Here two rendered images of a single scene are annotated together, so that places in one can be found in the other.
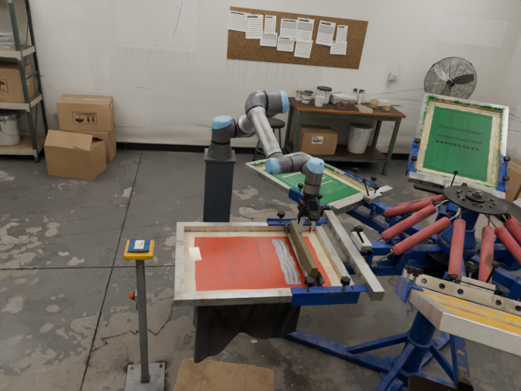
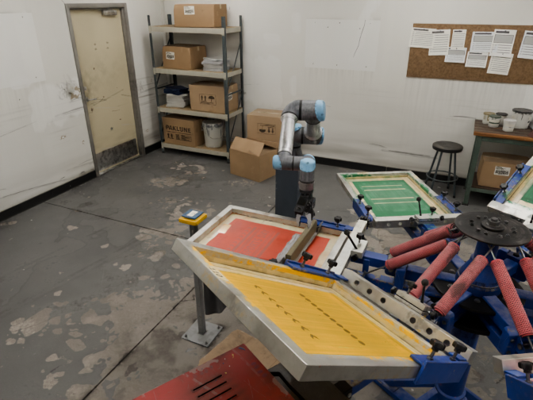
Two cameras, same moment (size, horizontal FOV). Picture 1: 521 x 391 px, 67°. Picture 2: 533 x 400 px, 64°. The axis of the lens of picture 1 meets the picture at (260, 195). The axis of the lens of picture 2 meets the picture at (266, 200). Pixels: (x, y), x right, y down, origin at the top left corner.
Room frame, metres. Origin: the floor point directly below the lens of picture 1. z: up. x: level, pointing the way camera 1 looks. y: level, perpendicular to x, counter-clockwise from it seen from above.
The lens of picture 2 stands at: (-0.07, -1.25, 2.19)
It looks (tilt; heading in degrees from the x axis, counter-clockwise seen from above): 25 degrees down; 37
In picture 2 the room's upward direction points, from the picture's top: straight up
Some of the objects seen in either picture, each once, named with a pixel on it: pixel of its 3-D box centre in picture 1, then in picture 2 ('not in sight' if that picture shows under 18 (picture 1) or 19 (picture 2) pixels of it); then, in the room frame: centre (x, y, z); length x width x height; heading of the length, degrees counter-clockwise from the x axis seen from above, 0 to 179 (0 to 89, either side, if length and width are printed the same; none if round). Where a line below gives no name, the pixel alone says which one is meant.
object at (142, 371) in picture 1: (143, 320); (197, 278); (1.53, 0.55, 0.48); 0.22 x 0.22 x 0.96; 13
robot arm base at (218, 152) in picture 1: (220, 147); (292, 151); (2.22, 0.28, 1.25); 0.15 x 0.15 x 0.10
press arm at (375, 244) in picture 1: (369, 248); (369, 258); (1.66, -0.58, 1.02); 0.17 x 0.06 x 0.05; 103
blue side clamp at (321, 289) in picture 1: (324, 295); not in sight; (1.32, -0.32, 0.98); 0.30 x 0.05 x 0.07; 103
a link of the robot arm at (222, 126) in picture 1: (222, 128); (293, 134); (2.23, 0.27, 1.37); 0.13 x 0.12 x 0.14; 120
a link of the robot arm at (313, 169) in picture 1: (314, 171); (307, 170); (1.61, -0.22, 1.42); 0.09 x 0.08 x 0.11; 30
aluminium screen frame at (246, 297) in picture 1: (259, 257); (266, 241); (1.54, -0.03, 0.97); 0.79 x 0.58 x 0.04; 103
